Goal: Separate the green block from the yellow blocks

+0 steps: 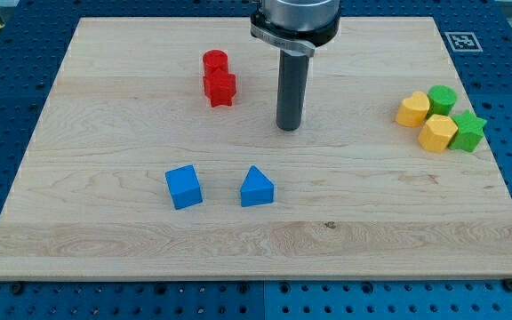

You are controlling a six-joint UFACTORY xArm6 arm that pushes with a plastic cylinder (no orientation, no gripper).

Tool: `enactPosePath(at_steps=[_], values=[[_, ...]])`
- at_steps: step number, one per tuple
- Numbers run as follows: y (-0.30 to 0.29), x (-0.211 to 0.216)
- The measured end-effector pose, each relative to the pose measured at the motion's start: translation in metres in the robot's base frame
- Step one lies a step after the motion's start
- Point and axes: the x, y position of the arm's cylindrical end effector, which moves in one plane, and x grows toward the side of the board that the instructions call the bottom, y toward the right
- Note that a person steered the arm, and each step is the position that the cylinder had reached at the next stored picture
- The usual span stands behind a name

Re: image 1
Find yellow heart block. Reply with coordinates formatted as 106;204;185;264
395;91;430;127

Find red star block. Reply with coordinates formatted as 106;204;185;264
203;69;236;108

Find green star block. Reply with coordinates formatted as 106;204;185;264
448;110;487;153

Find yellow hexagon block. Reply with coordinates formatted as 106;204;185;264
418;114;458;153

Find white fiducial marker tag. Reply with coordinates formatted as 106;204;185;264
444;32;483;52

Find blue triangle block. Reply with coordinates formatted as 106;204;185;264
240;165;275;207

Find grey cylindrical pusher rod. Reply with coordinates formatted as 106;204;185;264
276;51;309;132

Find wooden board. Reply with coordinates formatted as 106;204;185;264
0;17;512;282

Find green cylinder block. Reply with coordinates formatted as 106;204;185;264
427;84;458;117

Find red cylinder block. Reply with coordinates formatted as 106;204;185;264
202;49;228;76

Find blue cube block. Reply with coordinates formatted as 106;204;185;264
164;164;203;210

